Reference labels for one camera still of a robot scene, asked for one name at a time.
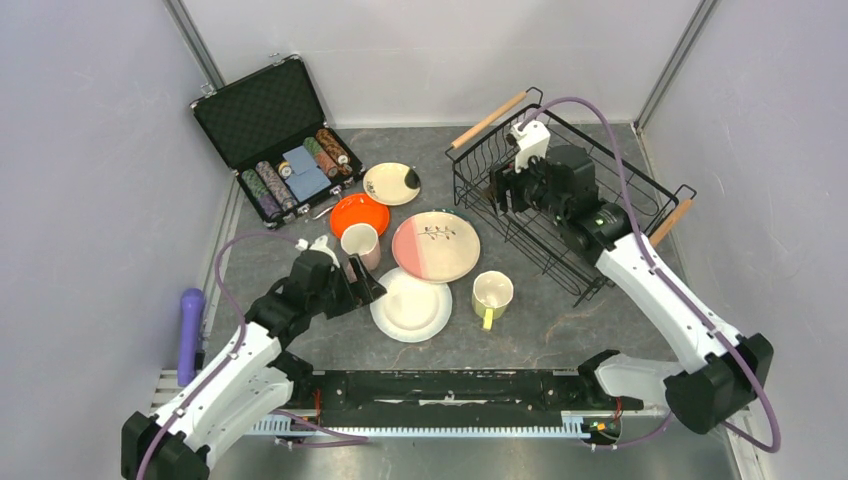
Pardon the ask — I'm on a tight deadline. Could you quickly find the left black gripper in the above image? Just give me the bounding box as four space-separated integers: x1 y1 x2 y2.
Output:
308 253 386 319

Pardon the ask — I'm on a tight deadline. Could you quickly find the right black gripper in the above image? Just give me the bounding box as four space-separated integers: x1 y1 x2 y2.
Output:
481 146 567 223

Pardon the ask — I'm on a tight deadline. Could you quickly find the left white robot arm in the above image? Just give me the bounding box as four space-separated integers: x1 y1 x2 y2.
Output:
120 250 387 479

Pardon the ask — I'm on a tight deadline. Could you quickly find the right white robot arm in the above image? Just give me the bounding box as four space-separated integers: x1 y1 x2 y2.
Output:
486 145 774 434

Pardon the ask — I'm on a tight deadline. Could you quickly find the white scalloped plate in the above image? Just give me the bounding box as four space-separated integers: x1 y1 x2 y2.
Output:
370 267 453 343

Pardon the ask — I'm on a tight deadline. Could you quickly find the pink mug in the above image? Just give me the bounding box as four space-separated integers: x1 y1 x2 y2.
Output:
340 223 381 271

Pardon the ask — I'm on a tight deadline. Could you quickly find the orange plate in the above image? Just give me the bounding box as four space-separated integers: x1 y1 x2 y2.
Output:
329 193 391 238

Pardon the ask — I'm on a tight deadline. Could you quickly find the pink and cream plate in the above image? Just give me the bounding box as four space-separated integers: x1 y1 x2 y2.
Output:
391 211 481 283

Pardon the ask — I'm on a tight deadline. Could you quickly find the cream plate with black spot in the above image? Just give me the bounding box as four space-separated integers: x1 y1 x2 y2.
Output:
363 162 421 206

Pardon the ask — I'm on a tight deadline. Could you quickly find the yellow green mug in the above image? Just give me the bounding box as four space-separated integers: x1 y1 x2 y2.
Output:
472 271 514 331

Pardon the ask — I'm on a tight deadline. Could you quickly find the blue card deck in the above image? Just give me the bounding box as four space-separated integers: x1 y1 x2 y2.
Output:
282 146 331 202

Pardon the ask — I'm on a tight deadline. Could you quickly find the purple flashlight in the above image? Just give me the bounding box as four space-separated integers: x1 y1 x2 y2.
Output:
176 288 205 387

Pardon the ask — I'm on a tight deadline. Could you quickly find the black poker chip case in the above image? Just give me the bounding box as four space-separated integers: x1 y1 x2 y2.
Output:
191 55 366 230

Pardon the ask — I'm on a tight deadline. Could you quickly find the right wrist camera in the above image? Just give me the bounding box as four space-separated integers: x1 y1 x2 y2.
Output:
509 120 551 173

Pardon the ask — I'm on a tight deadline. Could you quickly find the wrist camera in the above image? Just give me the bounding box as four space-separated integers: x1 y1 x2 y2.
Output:
509 120 551 173
295 235 340 267

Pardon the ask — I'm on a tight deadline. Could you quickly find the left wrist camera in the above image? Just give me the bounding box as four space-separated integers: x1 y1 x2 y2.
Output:
295 235 340 267

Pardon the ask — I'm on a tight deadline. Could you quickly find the black wire dish rack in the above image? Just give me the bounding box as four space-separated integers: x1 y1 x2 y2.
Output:
445 93 697 302

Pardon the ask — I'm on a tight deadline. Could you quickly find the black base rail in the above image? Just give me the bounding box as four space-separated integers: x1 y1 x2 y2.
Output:
275 368 644 439

